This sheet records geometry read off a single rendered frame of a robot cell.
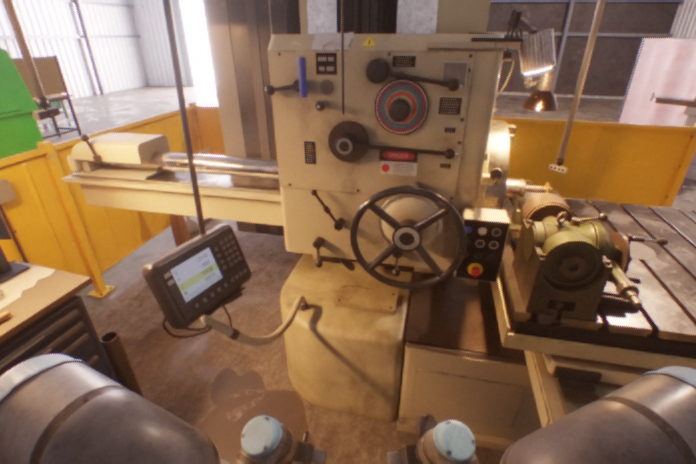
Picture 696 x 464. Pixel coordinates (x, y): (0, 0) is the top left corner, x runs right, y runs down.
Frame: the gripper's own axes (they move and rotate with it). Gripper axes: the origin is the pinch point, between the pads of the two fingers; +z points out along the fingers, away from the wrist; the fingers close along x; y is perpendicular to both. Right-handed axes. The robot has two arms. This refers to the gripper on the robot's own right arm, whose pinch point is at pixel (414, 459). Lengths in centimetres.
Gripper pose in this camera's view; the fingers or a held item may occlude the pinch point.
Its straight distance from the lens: 131.6
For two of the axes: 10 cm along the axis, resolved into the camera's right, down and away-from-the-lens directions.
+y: 0.8, 7.8, -6.2
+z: -1.6, 6.2, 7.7
